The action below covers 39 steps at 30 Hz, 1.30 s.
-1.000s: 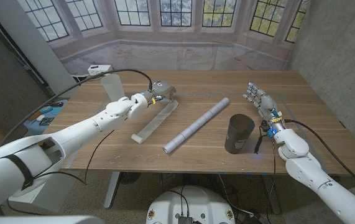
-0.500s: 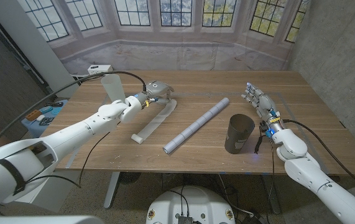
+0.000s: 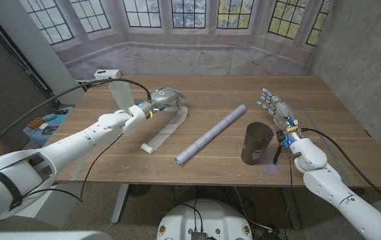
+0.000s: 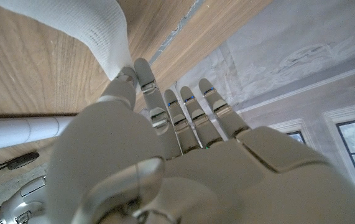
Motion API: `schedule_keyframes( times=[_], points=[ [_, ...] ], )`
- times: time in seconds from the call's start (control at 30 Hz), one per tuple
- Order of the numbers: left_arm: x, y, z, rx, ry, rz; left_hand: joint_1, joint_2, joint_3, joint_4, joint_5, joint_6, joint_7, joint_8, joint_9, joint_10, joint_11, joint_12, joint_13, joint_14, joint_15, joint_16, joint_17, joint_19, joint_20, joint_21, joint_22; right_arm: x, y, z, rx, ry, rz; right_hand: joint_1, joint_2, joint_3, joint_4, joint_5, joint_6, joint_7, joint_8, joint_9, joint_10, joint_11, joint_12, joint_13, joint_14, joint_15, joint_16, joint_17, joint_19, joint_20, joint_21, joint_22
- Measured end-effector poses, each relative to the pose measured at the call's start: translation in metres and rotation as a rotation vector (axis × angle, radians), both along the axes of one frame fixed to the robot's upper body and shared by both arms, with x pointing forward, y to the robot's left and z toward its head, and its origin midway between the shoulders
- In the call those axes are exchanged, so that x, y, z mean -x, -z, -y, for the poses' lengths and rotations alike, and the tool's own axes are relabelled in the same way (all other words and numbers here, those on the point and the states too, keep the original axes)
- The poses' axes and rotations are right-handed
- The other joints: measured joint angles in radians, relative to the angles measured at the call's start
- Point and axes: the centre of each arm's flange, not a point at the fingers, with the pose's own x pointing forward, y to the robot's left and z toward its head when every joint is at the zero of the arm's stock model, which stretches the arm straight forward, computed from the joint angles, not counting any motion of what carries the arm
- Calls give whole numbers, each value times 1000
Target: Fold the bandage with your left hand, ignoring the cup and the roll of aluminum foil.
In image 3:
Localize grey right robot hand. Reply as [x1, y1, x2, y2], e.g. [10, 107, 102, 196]
[256, 88, 300, 141]

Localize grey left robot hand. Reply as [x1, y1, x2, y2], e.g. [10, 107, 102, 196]
[139, 87, 186, 116]

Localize white bandage strip with roll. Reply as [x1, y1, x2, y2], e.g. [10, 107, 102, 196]
[140, 105, 189, 155]

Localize translucent white plastic cup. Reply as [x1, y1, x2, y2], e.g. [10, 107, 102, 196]
[107, 81, 135, 113]

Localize dark brown cup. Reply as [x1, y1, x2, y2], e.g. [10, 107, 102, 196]
[240, 121, 274, 166]

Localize printed window backdrop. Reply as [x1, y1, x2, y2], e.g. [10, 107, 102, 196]
[18, 0, 333, 81]

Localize white power strip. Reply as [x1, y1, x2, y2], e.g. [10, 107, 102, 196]
[93, 69, 122, 81]

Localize rolled grey paper tube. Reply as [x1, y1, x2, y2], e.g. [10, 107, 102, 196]
[174, 104, 247, 166]

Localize black round fan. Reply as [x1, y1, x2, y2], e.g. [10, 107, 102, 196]
[126, 184, 152, 198]

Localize grey metal table leg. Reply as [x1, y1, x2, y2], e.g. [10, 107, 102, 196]
[282, 186, 303, 231]
[111, 183, 129, 225]

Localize blue box with items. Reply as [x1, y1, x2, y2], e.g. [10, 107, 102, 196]
[22, 106, 73, 149]

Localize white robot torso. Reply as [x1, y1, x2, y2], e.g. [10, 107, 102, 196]
[156, 199, 254, 240]

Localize orange block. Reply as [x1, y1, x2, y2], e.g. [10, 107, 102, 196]
[27, 117, 45, 130]

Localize white floor platform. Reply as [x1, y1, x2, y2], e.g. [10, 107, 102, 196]
[0, 181, 85, 231]

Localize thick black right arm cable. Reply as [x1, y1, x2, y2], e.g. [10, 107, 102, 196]
[300, 127, 381, 212]

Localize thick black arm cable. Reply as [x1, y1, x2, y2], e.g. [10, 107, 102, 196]
[0, 78, 153, 166]
[300, 127, 381, 212]

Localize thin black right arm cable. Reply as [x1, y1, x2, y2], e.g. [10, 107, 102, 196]
[272, 129, 294, 234]

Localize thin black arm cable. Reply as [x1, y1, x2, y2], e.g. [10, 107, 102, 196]
[272, 129, 294, 234]
[21, 132, 125, 204]

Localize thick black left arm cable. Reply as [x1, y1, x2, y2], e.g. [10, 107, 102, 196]
[0, 78, 153, 166]

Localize black power strip cable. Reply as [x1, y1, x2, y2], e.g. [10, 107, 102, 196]
[86, 79, 111, 89]

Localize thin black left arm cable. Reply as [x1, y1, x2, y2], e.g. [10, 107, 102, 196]
[21, 132, 125, 204]

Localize black torso cable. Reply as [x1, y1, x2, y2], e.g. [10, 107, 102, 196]
[179, 198, 205, 233]

